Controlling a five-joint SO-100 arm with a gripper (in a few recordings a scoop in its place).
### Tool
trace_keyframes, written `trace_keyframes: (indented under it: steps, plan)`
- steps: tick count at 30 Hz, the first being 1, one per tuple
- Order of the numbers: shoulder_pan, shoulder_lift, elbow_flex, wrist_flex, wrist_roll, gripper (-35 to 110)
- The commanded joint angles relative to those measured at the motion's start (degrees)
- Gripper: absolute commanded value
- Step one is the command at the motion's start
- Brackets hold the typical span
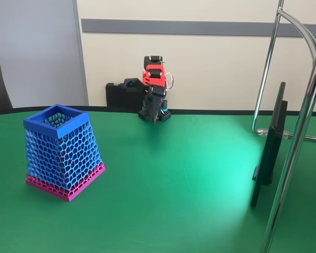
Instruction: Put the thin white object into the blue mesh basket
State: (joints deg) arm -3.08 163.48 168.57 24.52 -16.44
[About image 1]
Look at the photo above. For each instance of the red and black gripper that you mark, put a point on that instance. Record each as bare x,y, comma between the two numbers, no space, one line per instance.
153,105

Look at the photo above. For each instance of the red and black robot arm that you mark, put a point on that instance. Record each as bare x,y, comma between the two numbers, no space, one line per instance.
152,61

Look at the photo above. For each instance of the black lattice robot base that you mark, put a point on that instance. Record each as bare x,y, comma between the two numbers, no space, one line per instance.
143,115

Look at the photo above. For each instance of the blue and pink lattice basket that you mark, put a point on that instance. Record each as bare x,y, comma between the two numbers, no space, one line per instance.
63,158

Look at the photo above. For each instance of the teal and black clamp knob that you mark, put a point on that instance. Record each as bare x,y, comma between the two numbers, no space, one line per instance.
165,106
144,108

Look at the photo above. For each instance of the black plastic case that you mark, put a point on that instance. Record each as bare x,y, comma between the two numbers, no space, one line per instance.
116,95

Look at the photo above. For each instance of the clear plastic clip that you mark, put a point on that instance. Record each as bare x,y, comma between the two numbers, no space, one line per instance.
262,131

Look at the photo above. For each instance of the black flat monitor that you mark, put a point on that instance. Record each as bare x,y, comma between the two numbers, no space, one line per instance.
270,158

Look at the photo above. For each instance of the chrome stand pole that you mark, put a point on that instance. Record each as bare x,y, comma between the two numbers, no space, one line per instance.
292,158

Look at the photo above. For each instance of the grey wall rail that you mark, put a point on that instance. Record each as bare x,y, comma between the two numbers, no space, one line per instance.
173,27

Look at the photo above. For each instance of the chrome tube frame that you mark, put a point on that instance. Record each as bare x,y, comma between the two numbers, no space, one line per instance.
266,66

